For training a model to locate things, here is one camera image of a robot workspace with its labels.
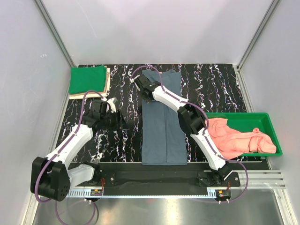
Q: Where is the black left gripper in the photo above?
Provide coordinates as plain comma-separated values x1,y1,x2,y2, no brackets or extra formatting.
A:
100,109,129,132

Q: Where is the blue-grey t-shirt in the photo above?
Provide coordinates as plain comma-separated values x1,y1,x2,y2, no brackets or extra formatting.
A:
141,69,188,166

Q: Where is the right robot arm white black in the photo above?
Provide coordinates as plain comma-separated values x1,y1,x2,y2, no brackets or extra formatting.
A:
130,75,233,186

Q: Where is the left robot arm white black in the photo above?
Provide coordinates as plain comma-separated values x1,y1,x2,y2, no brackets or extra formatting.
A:
30,97,128,203

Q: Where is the folded beige t-shirt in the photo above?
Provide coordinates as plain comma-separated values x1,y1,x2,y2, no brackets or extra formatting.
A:
69,67,112,100

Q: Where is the folded green t-shirt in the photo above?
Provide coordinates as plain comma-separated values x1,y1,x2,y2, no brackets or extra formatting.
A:
69,66,105,96

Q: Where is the pink t-shirt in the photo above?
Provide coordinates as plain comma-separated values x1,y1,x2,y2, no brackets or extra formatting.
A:
208,118,277,159

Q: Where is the green plastic bin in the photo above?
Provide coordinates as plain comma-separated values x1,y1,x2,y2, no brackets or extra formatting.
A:
207,112,282,157

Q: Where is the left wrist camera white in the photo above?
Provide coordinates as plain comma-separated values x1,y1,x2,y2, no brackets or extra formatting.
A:
106,97,117,113

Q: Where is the grey slotted cable duct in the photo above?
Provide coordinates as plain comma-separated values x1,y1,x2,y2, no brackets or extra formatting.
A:
66,188,231,201

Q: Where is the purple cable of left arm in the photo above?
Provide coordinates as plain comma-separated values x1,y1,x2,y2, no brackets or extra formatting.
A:
34,90,106,225

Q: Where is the aluminium frame rail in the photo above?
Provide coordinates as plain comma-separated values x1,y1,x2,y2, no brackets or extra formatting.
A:
234,170,287,189

